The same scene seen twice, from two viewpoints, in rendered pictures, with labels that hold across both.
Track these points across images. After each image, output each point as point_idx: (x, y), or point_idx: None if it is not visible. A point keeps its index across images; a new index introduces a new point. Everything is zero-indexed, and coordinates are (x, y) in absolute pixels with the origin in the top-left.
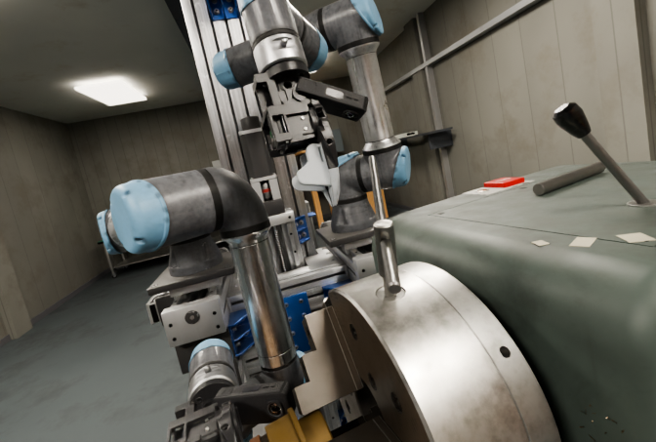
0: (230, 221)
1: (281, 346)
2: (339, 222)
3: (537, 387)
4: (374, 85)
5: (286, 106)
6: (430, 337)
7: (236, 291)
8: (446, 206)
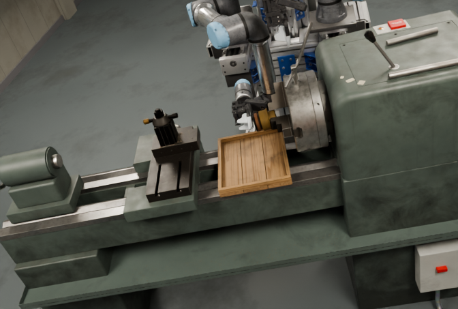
0: (251, 37)
1: (270, 86)
2: (319, 16)
3: (322, 113)
4: None
5: (272, 13)
6: (299, 97)
7: None
8: (352, 38)
